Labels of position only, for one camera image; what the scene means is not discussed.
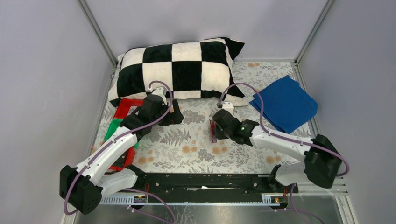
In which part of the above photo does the red leather card holder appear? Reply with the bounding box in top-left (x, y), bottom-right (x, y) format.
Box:
top-left (209, 119), bottom-right (217, 143)

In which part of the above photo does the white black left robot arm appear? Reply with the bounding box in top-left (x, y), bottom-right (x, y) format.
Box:
top-left (59, 85), bottom-right (173, 215)

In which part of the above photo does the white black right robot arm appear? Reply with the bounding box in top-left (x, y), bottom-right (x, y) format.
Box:
top-left (210, 102), bottom-right (342, 189)

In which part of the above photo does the floral patterned table mat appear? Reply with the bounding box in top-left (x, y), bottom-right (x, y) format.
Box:
top-left (90, 61), bottom-right (322, 175)

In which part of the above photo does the red plastic bin far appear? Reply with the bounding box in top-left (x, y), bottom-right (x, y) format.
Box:
top-left (114, 98), bottom-right (143, 119)

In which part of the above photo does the red plastic bin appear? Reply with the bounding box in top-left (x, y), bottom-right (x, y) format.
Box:
top-left (109, 147), bottom-right (135, 171)
top-left (114, 98), bottom-right (143, 119)

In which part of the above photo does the green plastic bin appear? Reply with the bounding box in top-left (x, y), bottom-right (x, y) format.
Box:
top-left (101, 118), bottom-right (123, 145)

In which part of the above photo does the blue folded cloth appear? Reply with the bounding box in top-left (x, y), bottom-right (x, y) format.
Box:
top-left (259, 76), bottom-right (318, 134)

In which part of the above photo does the black white checkered pillow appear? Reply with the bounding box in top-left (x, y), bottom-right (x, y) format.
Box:
top-left (108, 37), bottom-right (249, 107)

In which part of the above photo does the red plastic bin near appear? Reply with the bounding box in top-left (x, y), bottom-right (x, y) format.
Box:
top-left (109, 147), bottom-right (135, 171)

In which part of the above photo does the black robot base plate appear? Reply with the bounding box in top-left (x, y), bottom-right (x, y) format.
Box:
top-left (132, 173), bottom-right (298, 199)

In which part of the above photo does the grey slotted cable duct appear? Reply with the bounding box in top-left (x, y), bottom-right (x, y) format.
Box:
top-left (99, 193), bottom-right (288, 208)

